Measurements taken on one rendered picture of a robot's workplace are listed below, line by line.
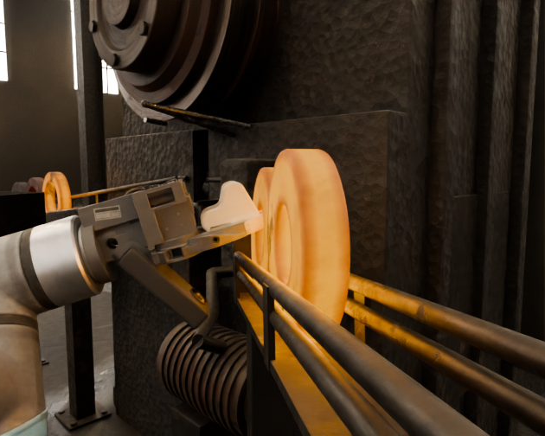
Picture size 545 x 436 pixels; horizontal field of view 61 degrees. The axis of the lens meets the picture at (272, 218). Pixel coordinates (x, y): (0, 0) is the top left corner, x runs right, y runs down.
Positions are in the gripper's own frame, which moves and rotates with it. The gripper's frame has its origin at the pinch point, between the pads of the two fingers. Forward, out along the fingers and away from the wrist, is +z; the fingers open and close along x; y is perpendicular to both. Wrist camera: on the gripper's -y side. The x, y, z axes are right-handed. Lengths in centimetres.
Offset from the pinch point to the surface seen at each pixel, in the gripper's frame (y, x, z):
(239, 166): 6.0, 27.1, 0.6
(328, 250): 0.4, -23.0, -0.2
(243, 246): -3.8, 7.6, -3.7
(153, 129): 21, 81, -14
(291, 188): 4.7, -18.9, -0.6
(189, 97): 21.0, 40.1, -3.6
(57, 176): 17, 105, -49
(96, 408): -58, 97, -59
